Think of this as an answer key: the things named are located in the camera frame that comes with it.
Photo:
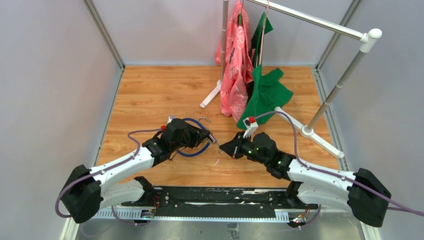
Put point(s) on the green garment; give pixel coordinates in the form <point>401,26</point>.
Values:
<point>265,92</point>

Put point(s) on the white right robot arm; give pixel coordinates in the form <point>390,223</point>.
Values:
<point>360,193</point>

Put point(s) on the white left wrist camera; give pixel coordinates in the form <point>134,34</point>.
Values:
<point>170,118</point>

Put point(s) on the brass padlock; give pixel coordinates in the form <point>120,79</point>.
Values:
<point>203,118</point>

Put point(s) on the pink clothes hanger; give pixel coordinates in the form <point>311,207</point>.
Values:
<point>260,52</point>

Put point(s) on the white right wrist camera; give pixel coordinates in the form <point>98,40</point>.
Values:
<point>251,126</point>

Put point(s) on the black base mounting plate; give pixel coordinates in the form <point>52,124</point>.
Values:
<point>218,202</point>

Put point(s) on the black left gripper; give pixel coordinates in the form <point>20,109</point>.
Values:
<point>197,135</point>

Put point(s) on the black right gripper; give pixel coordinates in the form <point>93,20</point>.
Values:
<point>233,148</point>

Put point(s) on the blue cable lock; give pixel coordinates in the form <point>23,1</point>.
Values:
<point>199,149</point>

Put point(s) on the metal clothes rack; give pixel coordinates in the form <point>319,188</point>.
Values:
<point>368,40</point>

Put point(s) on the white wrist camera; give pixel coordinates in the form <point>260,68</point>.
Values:
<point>170,118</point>
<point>251,126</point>

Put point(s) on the pink patterned garment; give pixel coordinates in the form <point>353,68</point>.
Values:
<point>238,64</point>

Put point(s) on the aluminium frame rail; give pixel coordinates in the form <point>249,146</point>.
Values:
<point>97,19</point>

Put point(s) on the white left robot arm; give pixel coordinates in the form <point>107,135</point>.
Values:
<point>91,189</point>

